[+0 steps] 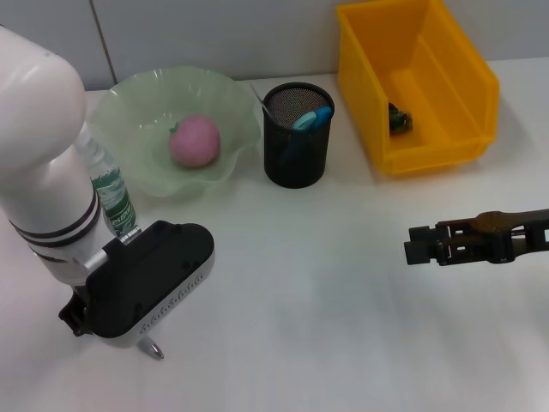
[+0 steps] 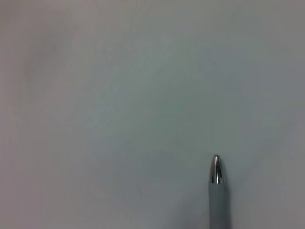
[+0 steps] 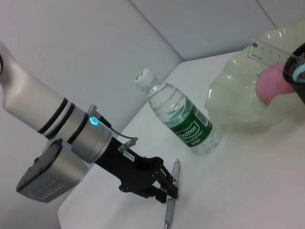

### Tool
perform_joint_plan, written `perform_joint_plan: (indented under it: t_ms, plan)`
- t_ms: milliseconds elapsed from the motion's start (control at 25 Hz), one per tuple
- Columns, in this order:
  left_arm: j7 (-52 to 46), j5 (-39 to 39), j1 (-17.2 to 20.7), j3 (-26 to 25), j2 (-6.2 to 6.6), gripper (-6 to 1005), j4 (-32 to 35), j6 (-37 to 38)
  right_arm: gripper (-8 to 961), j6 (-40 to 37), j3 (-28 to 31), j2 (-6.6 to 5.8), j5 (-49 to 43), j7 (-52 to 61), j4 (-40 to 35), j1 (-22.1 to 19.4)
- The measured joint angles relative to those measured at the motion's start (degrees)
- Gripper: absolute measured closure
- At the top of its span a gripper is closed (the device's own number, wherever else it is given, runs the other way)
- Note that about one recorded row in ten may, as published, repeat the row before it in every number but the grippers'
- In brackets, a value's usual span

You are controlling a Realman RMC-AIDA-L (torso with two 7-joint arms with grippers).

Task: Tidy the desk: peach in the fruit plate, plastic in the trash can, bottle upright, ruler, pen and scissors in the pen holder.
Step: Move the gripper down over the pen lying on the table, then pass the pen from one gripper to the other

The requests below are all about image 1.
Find yellow plastic bin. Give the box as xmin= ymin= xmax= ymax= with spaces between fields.
xmin=335 ymin=0 xmax=501 ymax=176

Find clear green-label water bottle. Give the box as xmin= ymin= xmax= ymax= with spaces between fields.
xmin=75 ymin=121 xmax=142 ymax=238

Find black mesh pen holder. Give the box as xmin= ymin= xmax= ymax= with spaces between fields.
xmin=262 ymin=81 xmax=335 ymax=188

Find green glass fruit plate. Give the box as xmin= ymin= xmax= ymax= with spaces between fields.
xmin=92 ymin=66 xmax=262 ymax=199

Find blue and teal scissors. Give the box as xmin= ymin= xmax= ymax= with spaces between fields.
xmin=278 ymin=105 xmax=335 ymax=165

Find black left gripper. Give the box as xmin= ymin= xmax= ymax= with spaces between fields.
xmin=57 ymin=294 xmax=90 ymax=339

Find clear plastic ruler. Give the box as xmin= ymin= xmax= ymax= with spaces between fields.
xmin=250 ymin=83 xmax=272 ymax=118

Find grey white ballpoint pen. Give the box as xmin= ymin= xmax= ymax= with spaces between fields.
xmin=136 ymin=336 xmax=166 ymax=361

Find pink toy peach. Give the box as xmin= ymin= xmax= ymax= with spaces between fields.
xmin=168 ymin=114 xmax=221 ymax=168

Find green plastic wrapper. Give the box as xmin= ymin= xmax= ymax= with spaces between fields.
xmin=388 ymin=101 xmax=413 ymax=135

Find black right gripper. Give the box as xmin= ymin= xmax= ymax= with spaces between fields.
xmin=402 ymin=208 xmax=549 ymax=267

